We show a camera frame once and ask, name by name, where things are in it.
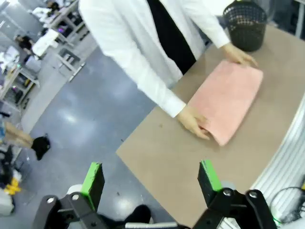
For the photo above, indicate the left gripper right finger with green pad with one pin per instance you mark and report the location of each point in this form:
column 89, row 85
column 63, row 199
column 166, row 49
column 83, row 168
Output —
column 209, row 186

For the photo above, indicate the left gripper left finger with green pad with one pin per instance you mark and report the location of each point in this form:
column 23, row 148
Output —
column 93, row 186

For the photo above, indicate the pink textured towel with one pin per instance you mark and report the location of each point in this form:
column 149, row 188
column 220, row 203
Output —
column 226, row 105

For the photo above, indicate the person's left forearm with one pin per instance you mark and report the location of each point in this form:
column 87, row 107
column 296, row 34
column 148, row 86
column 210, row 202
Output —
column 214, row 31

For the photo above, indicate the person's right forearm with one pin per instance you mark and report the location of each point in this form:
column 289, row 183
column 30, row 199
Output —
column 162, row 93

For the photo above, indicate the person's right hand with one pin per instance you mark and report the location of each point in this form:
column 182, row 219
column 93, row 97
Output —
column 191, row 120

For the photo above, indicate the person's left hand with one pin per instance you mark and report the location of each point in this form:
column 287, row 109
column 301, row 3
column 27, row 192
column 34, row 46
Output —
column 236, row 55

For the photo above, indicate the black shoe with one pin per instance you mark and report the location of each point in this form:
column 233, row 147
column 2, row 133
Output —
column 138, row 214

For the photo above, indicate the black clothes pile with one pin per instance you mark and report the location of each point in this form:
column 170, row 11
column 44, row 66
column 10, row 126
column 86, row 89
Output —
column 41, row 148

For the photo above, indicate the yellow objects on floor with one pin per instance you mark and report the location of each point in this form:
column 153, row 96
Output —
column 13, row 188

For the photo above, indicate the person's black inner garment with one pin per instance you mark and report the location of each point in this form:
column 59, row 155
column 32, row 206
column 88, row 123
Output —
column 171, row 35

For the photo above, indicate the background person black shirt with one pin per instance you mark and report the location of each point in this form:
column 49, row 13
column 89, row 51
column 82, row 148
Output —
column 23, row 45

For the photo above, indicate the person's white coat torso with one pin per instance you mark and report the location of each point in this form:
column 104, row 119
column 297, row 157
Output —
column 124, row 31

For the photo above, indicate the black perforated plastic basket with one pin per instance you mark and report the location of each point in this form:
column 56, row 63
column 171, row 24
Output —
column 247, row 26

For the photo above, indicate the white background desk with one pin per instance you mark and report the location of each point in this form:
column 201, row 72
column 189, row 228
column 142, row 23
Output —
column 64, row 21

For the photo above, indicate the aluminium profile frame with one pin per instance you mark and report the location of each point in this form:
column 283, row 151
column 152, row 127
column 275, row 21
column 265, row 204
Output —
column 286, row 148

